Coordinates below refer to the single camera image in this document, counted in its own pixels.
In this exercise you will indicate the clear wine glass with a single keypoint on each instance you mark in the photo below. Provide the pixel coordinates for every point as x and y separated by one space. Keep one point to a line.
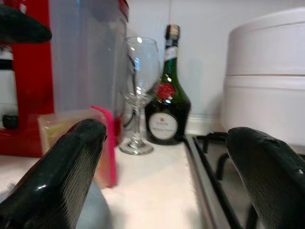
140 71

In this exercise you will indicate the white rice cooker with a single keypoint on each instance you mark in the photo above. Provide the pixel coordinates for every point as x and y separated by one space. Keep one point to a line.
267 71

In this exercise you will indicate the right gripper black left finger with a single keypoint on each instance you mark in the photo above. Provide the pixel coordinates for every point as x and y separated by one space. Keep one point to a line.
52 181

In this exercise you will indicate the green liqueur bottle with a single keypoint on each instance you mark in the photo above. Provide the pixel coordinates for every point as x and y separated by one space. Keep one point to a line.
166 112

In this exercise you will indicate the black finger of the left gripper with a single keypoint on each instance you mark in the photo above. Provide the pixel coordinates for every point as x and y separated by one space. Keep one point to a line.
21 28

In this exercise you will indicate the steel gas hob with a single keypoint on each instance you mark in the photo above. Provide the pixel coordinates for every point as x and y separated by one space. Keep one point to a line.
207 181

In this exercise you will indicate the red coffee machine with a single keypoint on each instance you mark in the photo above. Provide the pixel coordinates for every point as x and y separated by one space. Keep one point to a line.
33 83

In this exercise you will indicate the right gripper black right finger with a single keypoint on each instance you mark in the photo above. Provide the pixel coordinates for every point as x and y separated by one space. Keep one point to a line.
274 181

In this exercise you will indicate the grey cloth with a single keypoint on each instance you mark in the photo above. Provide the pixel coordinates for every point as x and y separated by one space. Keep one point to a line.
95 210

